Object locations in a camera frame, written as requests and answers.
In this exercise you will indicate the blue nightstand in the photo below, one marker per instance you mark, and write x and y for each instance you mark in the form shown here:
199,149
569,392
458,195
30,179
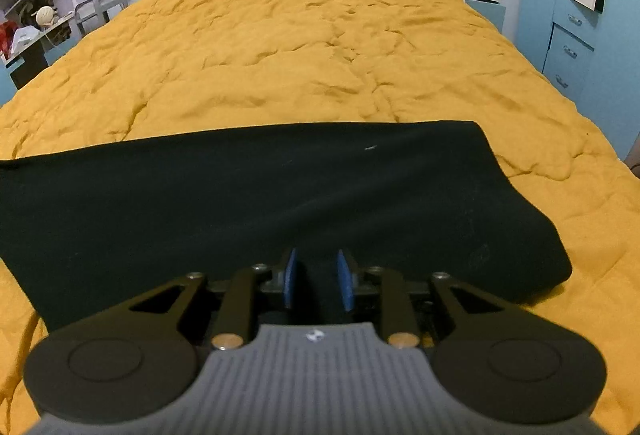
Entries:
487,12

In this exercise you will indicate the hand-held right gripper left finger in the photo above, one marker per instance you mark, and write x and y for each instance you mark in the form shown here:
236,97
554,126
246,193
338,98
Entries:
290,280

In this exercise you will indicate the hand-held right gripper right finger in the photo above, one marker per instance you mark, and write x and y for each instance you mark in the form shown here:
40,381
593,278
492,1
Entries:
345,282

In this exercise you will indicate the black pants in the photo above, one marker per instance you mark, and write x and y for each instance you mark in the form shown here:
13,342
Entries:
250,195

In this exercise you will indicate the cream round plush toy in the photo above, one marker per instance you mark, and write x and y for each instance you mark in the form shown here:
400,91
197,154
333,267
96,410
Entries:
45,17

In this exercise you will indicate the blue wardrobe drawer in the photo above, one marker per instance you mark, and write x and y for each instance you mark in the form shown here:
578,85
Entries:
561,82
570,52
575,22

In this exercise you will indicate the yellow quilted blanket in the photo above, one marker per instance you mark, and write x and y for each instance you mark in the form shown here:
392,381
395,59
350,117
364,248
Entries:
300,40

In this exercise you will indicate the red bag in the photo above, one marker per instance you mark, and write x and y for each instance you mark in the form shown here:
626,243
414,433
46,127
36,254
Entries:
6,37

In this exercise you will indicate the white plastic bag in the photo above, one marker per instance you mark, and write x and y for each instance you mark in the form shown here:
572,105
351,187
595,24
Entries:
24,36

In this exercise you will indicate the blue white wardrobe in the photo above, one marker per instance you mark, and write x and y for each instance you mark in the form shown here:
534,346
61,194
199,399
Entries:
615,65

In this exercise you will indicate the grey chair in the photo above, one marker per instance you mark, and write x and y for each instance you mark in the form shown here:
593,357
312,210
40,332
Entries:
97,7

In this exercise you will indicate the white blue desk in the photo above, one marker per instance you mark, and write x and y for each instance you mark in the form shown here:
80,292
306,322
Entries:
35,50

